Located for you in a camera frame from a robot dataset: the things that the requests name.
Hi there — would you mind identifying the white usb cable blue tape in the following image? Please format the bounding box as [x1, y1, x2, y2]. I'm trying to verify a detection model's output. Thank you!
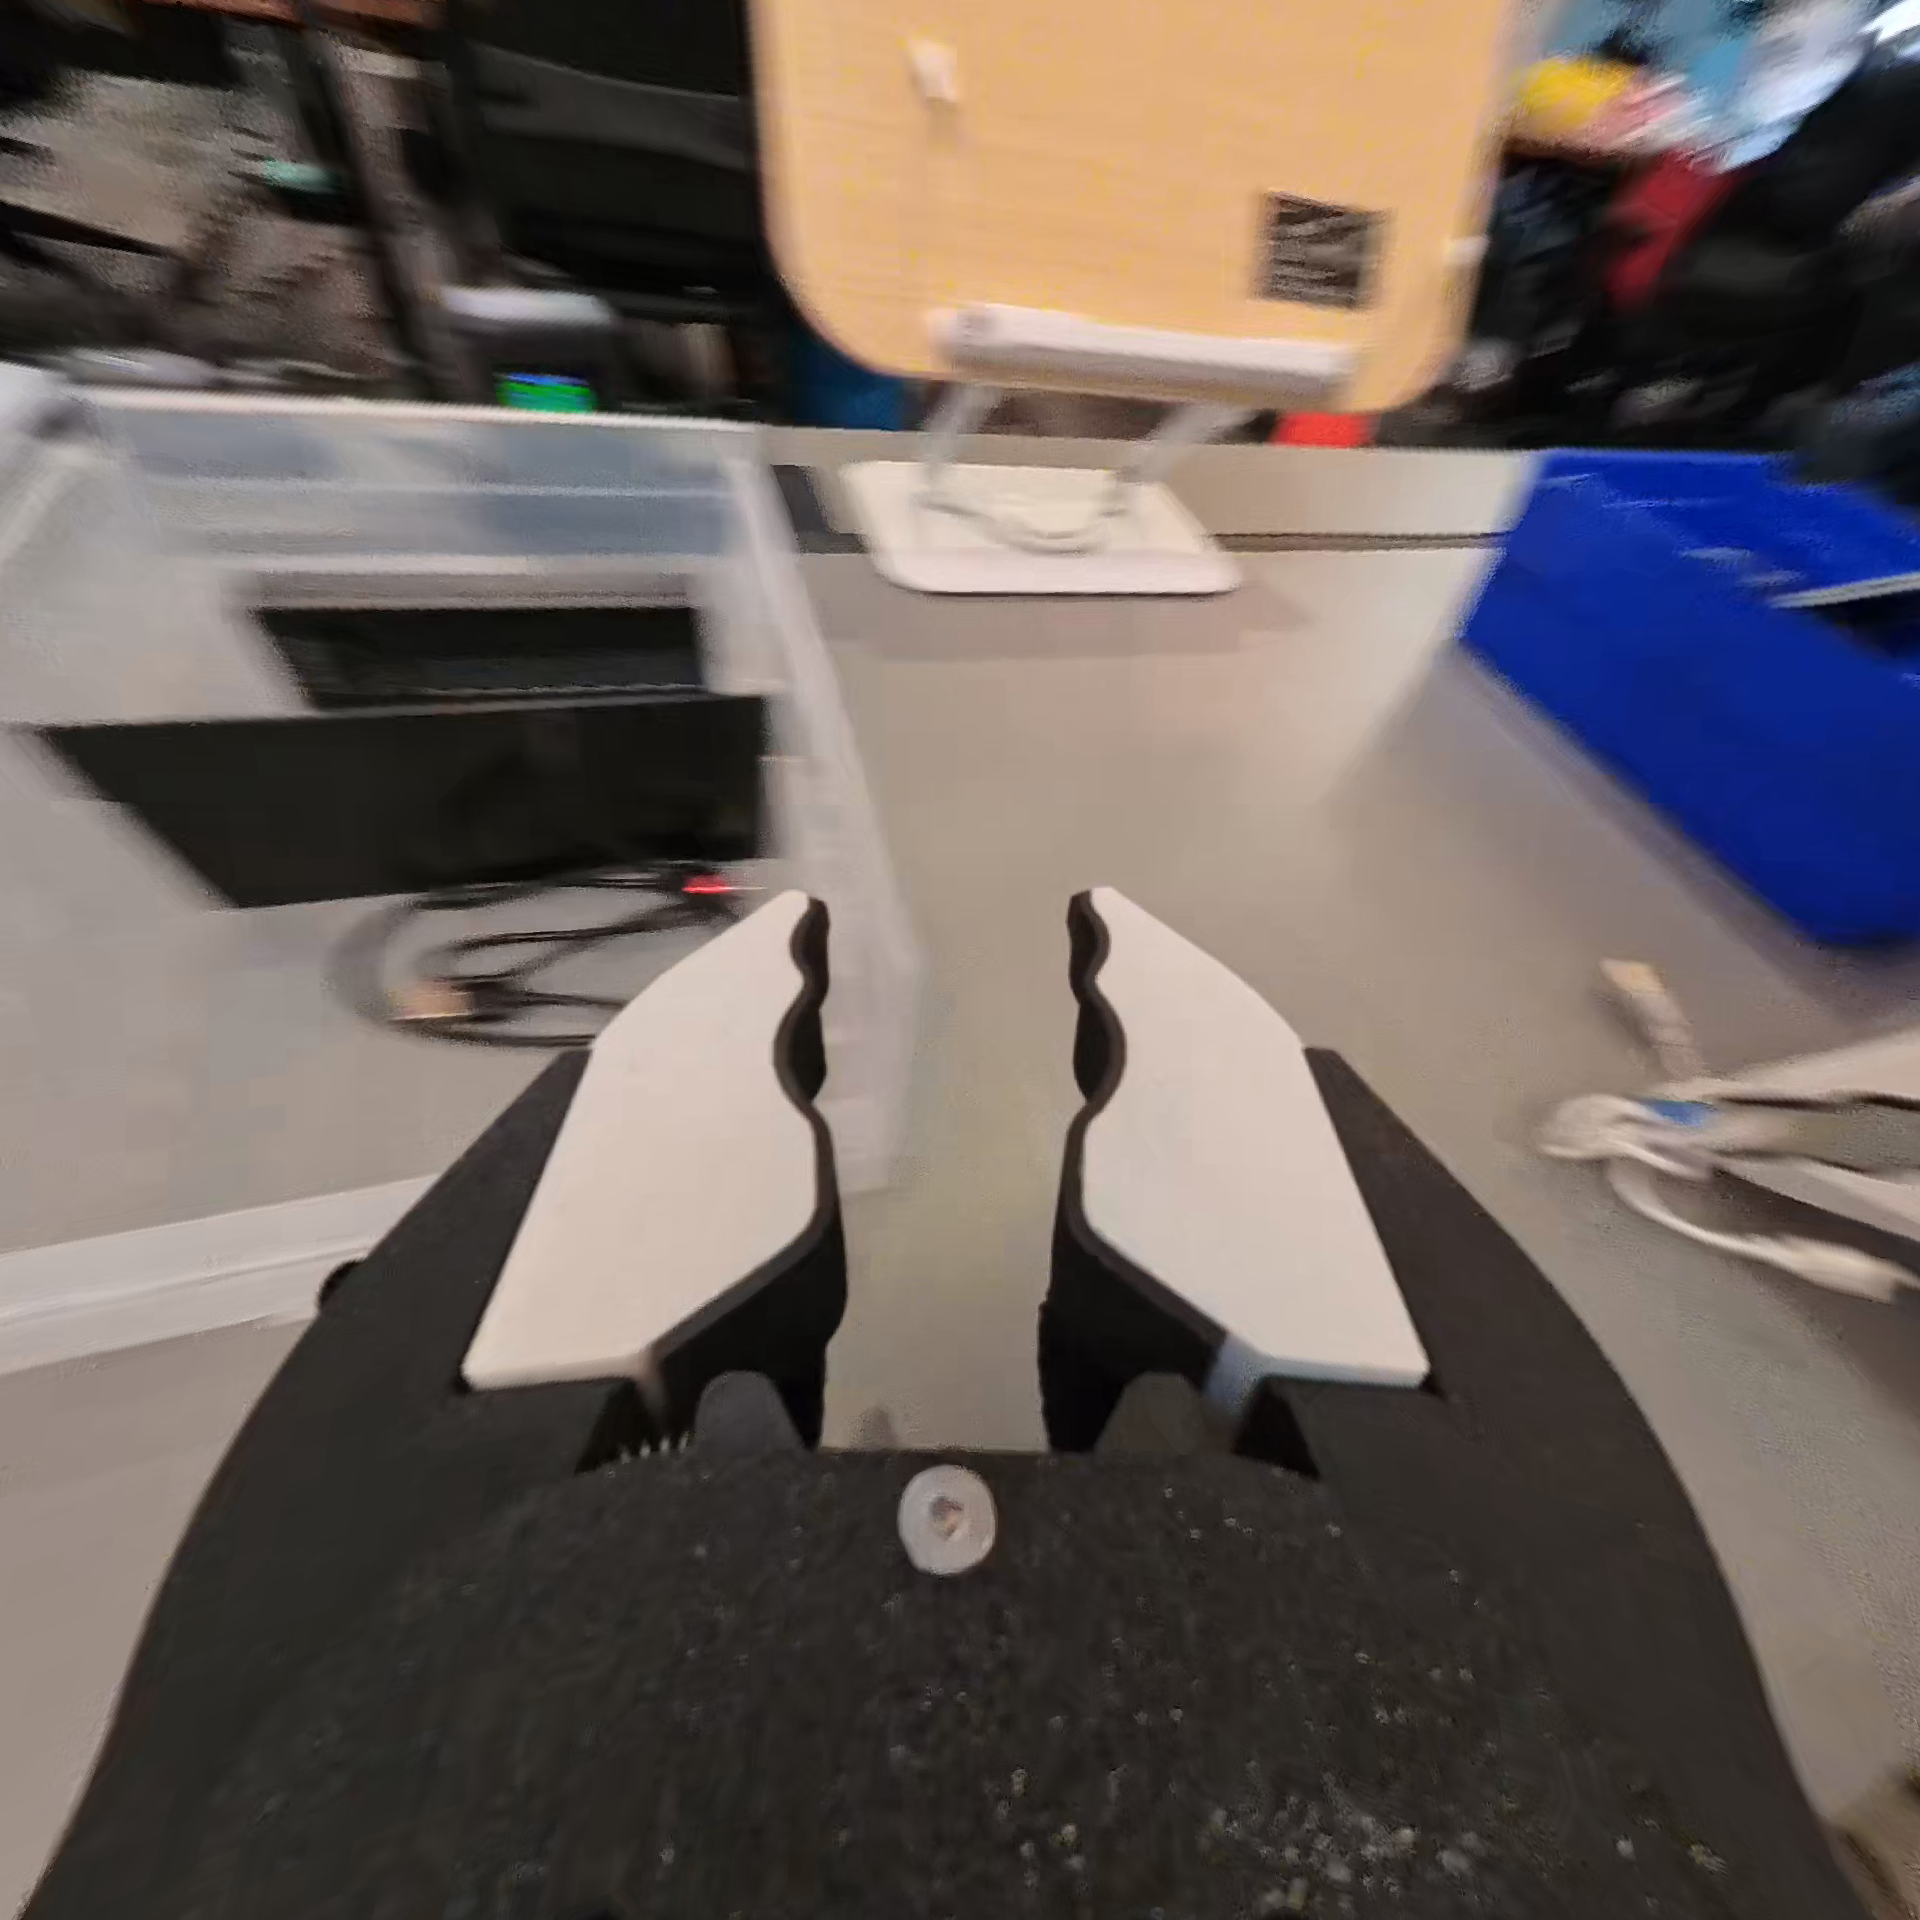
[1544, 960, 1920, 1304]

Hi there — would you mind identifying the black divider panel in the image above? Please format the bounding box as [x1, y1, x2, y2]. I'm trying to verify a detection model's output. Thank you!
[37, 692, 775, 911]

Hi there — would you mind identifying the clear plastic bin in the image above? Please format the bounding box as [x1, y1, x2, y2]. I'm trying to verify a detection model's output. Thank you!
[0, 385, 923, 1374]

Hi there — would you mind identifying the blue plastic bin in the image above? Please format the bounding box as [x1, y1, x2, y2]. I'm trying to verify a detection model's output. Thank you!
[1458, 447, 1920, 950]

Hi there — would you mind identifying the black rectangular usb hub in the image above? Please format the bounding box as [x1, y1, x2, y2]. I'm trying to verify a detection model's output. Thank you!
[256, 599, 712, 711]

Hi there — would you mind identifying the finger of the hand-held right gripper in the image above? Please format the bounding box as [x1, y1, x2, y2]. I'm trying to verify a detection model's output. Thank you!
[1704, 1030, 1920, 1119]
[1709, 1117, 1920, 1243]

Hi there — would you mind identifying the black usb cable red collar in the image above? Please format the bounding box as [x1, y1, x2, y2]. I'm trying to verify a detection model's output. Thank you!
[333, 862, 759, 1046]

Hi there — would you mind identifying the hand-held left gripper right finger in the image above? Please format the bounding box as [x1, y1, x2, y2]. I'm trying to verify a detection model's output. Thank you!
[1045, 884, 1433, 1419]

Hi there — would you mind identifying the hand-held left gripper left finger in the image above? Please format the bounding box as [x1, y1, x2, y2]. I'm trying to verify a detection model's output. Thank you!
[460, 886, 848, 1419]

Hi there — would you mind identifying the wooden book stand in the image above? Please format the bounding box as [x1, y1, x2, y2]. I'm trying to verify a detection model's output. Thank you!
[749, 0, 1517, 597]

